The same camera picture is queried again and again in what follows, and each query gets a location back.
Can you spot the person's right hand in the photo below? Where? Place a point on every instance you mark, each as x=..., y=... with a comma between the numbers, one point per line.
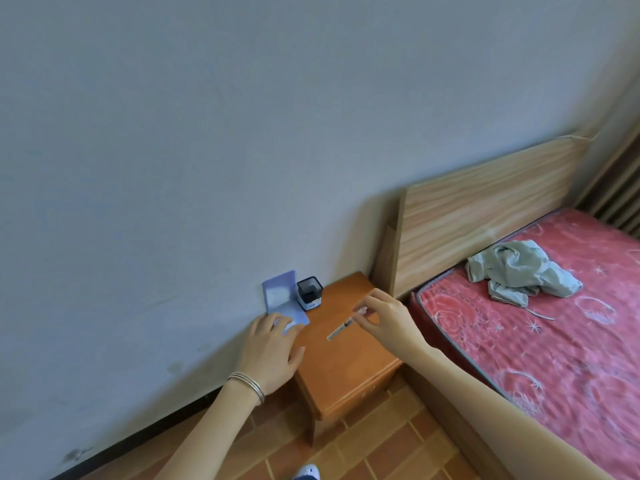
x=395, y=327

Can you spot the person's left hand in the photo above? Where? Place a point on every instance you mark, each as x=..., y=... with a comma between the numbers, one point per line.
x=267, y=357

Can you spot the person's right thumb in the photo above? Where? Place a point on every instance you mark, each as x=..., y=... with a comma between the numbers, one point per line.
x=369, y=323

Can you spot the person's left thumb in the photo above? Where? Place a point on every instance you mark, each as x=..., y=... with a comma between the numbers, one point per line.
x=297, y=358

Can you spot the clear gel pen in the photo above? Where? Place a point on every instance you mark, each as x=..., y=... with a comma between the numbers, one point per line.
x=341, y=329

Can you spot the person's right forearm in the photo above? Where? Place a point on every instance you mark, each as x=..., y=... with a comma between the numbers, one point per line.
x=500, y=424

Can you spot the person's left forearm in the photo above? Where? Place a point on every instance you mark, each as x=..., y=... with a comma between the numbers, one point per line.
x=205, y=439

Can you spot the orange wooden nightstand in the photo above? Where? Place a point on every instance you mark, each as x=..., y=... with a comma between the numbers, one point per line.
x=350, y=367

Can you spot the black and white pen holder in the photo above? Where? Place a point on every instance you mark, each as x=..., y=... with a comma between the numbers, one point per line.
x=310, y=296

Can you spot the purple folding mirror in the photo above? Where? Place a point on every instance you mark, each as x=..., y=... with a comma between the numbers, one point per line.
x=278, y=293

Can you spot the white and blue shoe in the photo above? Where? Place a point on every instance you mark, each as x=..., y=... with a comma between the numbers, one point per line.
x=306, y=473

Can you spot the light wooden headboard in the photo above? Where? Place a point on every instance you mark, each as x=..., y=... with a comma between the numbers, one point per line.
x=480, y=214

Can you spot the crumpled grey-green garment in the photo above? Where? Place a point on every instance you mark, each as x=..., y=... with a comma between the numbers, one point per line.
x=520, y=272

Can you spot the red floral mattress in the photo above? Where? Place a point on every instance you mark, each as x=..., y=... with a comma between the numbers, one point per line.
x=575, y=354

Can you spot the wooden bed frame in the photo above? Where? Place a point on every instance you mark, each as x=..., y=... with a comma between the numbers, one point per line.
x=450, y=424

